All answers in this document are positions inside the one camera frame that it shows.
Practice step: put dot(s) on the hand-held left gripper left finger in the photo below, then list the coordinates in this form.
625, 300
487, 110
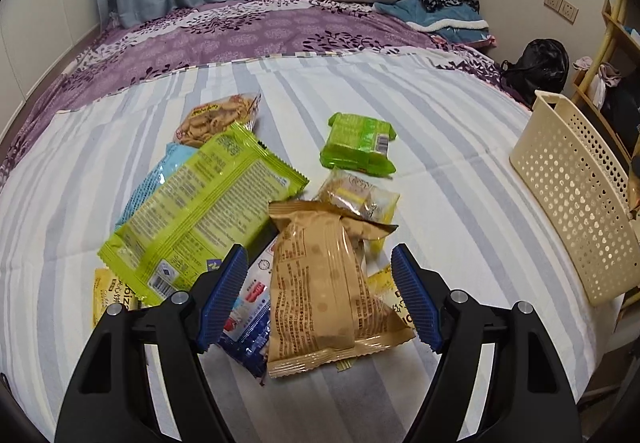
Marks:
222, 293

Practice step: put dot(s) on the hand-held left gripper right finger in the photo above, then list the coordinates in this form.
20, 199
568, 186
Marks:
415, 293

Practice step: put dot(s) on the blue and white snack packet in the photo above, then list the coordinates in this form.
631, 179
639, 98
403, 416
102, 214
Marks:
250, 318

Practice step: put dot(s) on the yellow snack packet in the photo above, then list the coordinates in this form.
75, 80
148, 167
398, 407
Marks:
106, 290
380, 280

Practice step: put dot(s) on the large lime green snack packet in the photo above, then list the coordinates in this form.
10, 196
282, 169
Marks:
200, 203

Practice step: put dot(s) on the tan snack packet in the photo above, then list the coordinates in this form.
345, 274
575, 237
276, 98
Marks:
315, 283

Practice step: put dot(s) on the clear yellow pastry packet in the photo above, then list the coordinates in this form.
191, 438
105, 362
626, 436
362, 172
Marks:
350, 195

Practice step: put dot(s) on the light blue snack packet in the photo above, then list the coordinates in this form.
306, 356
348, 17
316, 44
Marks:
160, 173

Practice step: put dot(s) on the small green snack packet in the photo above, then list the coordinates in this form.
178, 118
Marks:
355, 138

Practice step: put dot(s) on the clear bag of crackers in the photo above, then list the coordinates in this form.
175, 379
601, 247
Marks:
220, 118

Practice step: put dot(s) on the cream perforated plastic basket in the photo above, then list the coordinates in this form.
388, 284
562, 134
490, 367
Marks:
565, 173

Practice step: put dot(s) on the blue striped bedsheet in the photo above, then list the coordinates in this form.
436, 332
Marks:
450, 223

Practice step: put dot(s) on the black backpack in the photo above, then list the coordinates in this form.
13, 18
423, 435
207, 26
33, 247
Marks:
540, 68

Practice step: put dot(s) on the purple floral bedsheet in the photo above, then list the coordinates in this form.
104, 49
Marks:
225, 33

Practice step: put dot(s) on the blue fleece garment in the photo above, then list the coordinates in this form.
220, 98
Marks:
435, 18

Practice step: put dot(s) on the pink cloth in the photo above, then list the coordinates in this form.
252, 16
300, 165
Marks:
607, 73

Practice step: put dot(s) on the white wardrobe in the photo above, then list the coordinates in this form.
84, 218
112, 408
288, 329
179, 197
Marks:
50, 23

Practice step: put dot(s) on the wooden shelf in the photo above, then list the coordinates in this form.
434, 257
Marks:
612, 23

